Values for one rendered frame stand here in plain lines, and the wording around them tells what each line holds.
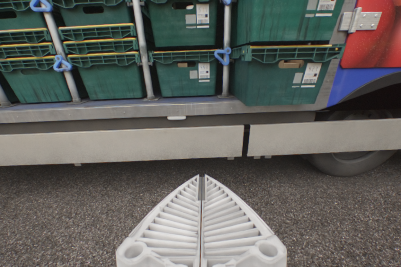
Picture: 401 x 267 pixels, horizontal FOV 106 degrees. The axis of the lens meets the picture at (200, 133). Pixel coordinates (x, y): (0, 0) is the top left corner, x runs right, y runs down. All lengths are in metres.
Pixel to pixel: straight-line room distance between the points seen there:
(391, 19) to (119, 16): 1.28
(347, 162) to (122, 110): 1.59
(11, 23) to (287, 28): 1.35
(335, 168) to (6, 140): 2.17
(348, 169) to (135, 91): 1.61
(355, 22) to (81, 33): 1.31
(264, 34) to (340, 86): 0.53
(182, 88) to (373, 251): 1.27
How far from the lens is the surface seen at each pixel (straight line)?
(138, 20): 1.00
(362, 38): 1.12
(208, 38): 0.99
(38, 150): 1.33
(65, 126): 1.15
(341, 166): 1.58
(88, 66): 1.12
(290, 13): 0.81
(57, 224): 1.35
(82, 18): 1.15
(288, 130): 1.02
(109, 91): 1.12
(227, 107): 0.85
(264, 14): 0.77
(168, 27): 1.00
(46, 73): 1.30
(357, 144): 1.35
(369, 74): 1.20
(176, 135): 0.90
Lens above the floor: 0.83
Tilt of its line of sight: 24 degrees down
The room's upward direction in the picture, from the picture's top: 2 degrees counter-clockwise
